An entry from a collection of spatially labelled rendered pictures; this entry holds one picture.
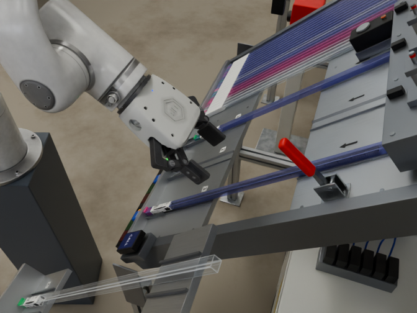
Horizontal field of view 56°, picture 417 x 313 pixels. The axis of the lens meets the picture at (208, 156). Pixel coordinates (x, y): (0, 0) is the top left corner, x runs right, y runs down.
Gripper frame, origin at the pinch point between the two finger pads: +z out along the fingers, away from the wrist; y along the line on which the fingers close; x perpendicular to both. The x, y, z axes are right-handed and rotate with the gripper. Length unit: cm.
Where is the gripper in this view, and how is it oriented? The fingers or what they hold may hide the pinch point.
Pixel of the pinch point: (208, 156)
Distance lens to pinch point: 63.6
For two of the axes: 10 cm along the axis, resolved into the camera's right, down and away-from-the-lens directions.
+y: 2.9, -6.6, 6.9
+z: 7.4, 6.1, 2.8
